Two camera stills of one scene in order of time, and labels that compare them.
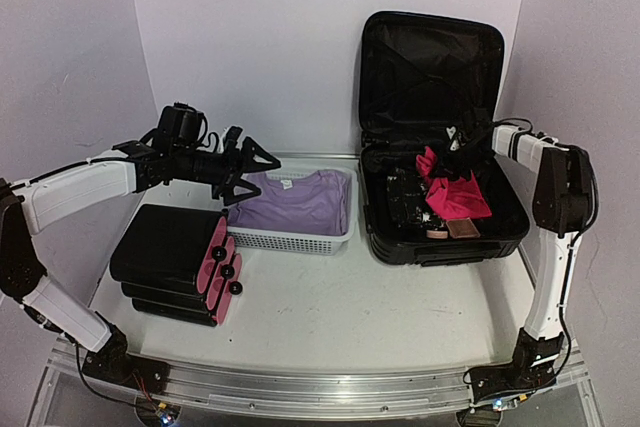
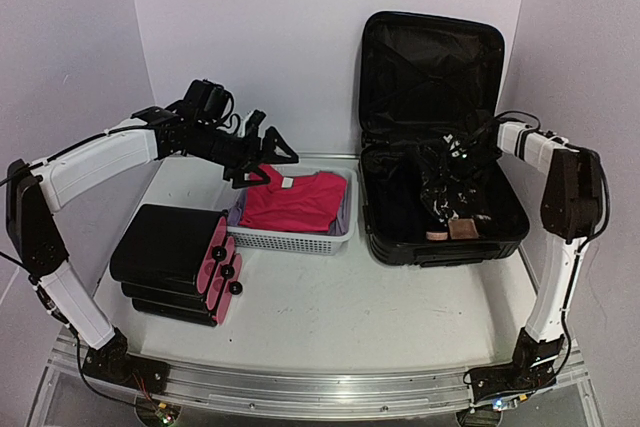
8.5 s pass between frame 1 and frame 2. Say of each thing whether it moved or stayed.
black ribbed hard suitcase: stayed
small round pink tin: stayed
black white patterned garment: moved
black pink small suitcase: stayed
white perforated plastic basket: stayed
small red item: moved
